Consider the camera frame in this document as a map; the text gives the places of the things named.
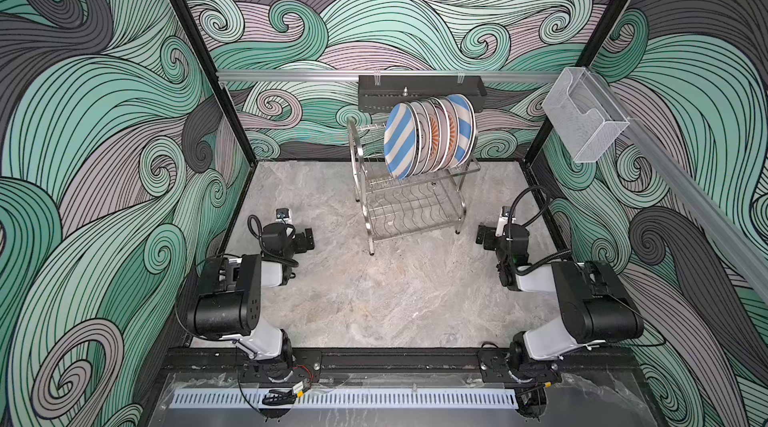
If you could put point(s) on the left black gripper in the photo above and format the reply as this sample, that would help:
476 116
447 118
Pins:
299 245

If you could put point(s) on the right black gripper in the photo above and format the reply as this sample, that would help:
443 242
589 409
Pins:
490 237

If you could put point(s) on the cream floral plate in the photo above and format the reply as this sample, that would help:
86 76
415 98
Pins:
476 133

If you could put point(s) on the blue striped plate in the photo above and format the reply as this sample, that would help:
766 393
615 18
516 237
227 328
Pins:
400 139
466 126

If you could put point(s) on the orange sunburst plate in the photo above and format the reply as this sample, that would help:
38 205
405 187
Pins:
435 135
454 132

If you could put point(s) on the white plate green clover outline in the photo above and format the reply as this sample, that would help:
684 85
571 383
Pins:
426 123

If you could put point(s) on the white plate red characters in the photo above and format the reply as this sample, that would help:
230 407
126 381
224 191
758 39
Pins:
421 135

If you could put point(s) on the green red rimmed plate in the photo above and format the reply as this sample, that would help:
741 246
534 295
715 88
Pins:
445 133

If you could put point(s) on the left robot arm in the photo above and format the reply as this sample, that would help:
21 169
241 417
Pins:
226 304

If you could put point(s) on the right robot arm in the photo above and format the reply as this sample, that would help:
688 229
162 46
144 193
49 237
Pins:
594 307

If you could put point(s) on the steel two-tier dish rack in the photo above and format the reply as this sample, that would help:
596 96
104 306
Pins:
394 208

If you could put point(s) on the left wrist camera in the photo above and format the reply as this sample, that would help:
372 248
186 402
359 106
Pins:
283 214

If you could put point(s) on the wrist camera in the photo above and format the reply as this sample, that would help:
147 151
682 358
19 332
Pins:
283 214
502 221

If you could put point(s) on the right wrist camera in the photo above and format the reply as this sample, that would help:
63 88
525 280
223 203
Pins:
502 221

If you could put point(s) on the clear mesh wall bin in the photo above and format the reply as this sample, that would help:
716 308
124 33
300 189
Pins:
585 113

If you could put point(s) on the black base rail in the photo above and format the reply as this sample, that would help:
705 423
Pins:
329 366

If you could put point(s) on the white slotted cable duct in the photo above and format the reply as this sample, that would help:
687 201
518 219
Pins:
351 398

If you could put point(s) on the black wall shelf basket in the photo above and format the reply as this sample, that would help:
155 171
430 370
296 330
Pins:
380 93

